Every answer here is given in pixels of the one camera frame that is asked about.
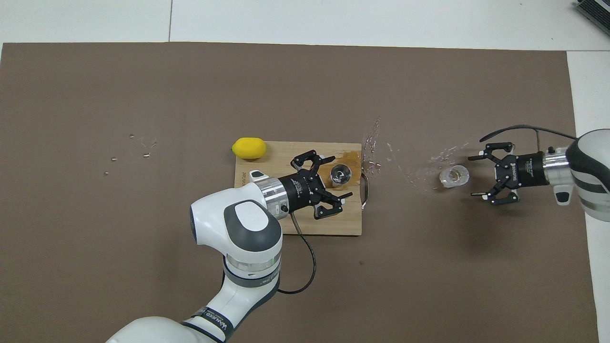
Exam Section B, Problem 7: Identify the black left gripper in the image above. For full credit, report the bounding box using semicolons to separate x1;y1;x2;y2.
276;150;355;221

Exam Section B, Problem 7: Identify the bamboo cutting board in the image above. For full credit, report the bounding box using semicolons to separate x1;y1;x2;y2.
232;141;370;236

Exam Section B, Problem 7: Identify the brown table mat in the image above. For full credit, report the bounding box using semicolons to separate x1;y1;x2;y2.
0;42;600;343

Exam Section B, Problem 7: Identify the yellow lemon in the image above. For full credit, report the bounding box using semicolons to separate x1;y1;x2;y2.
232;137;267;160

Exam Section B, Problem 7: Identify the small clear glass cup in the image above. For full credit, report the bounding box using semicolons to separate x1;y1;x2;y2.
439;165;470;189

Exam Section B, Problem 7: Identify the steel double jigger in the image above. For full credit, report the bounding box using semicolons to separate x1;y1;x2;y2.
330;163;353;189

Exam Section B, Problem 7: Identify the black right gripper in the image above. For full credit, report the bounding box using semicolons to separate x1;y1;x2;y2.
468;141;548;206

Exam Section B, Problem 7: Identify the dark grey ribbed device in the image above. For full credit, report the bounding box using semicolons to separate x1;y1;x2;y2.
573;0;610;30

